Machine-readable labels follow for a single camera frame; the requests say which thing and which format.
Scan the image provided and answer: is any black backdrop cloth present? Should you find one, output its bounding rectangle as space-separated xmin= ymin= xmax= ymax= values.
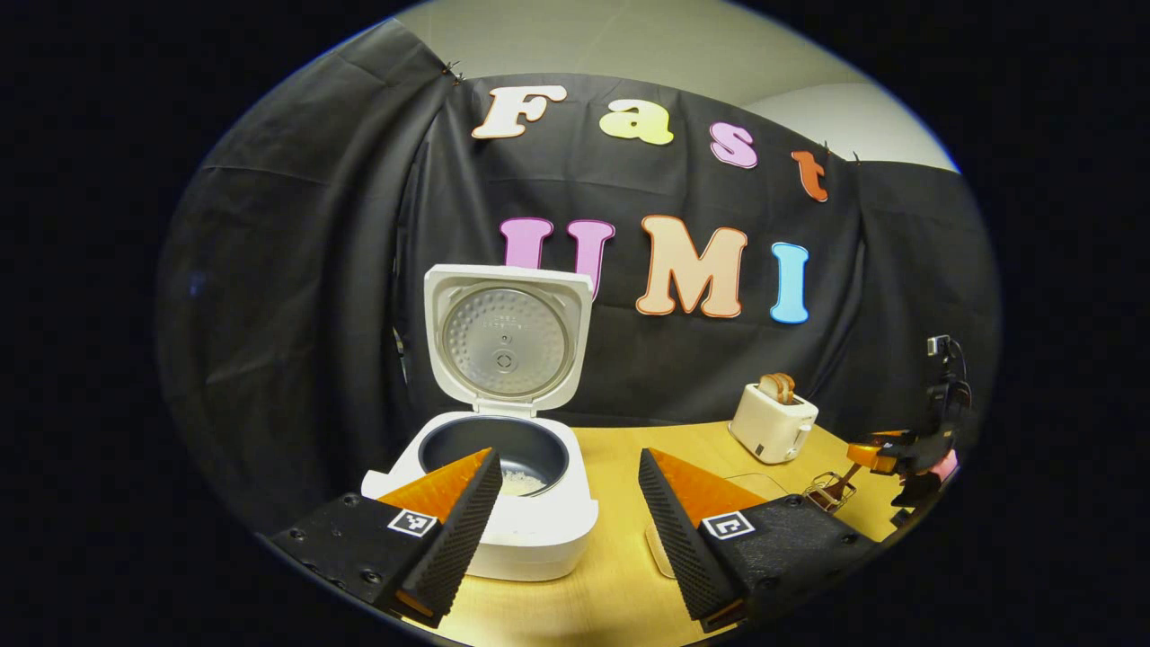
xmin=155 ymin=20 xmax=1004 ymax=540

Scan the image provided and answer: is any clear rice container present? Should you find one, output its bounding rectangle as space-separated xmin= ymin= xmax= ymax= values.
xmin=645 ymin=474 xmax=792 ymax=579

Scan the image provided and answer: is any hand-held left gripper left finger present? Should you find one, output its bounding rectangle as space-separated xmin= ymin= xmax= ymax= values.
xmin=268 ymin=448 xmax=506 ymax=630

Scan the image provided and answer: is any white rice cooker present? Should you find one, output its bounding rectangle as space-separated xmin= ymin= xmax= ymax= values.
xmin=361 ymin=263 xmax=600 ymax=582

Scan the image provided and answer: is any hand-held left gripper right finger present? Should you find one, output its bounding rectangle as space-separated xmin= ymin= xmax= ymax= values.
xmin=637 ymin=448 xmax=886 ymax=633

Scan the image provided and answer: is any white toaster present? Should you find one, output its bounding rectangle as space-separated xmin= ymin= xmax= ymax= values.
xmin=729 ymin=382 xmax=819 ymax=465

